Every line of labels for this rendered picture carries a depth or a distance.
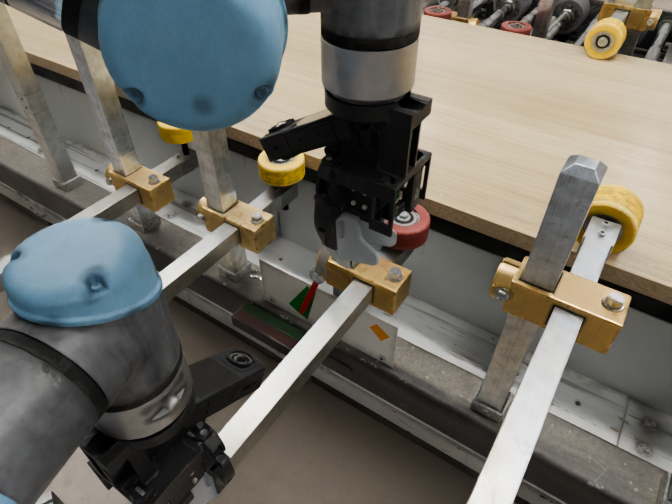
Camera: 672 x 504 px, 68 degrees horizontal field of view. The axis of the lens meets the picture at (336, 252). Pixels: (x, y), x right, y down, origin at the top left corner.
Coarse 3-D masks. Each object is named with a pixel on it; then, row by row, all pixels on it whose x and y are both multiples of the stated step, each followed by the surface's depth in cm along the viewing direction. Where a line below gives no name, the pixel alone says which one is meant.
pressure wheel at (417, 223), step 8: (416, 208) 74; (400, 216) 72; (408, 216) 73; (416, 216) 73; (424, 216) 73; (400, 224) 72; (408, 224) 72; (416, 224) 71; (424, 224) 71; (400, 232) 70; (408, 232) 70; (416, 232) 70; (424, 232) 71; (400, 240) 71; (408, 240) 71; (416, 240) 71; (424, 240) 73; (392, 248) 72; (400, 248) 72; (408, 248) 72
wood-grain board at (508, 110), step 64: (64, 64) 115; (320, 64) 115; (448, 64) 115; (512, 64) 115; (576, 64) 115; (640, 64) 115; (256, 128) 93; (448, 128) 93; (512, 128) 93; (576, 128) 93; (640, 128) 93; (448, 192) 78; (512, 192) 78; (640, 192) 78; (576, 256) 68; (640, 256) 67
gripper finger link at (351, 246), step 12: (348, 216) 48; (336, 228) 48; (348, 228) 49; (360, 228) 48; (348, 240) 50; (360, 240) 49; (336, 252) 51; (348, 252) 51; (360, 252) 50; (372, 252) 49; (348, 264) 55; (372, 264) 50
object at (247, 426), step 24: (360, 288) 69; (336, 312) 65; (360, 312) 68; (312, 336) 62; (336, 336) 64; (288, 360) 60; (312, 360) 60; (264, 384) 57; (288, 384) 57; (240, 408) 55; (264, 408) 55; (240, 432) 53; (264, 432) 56; (240, 456) 53
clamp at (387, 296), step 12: (336, 264) 71; (360, 264) 71; (384, 264) 71; (396, 264) 71; (336, 276) 72; (348, 276) 71; (360, 276) 69; (372, 276) 69; (384, 276) 69; (408, 276) 69; (384, 288) 68; (396, 288) 67; (408, 288) 72; (372, 300) 71; (384, 300) 69; (396, 300) 69
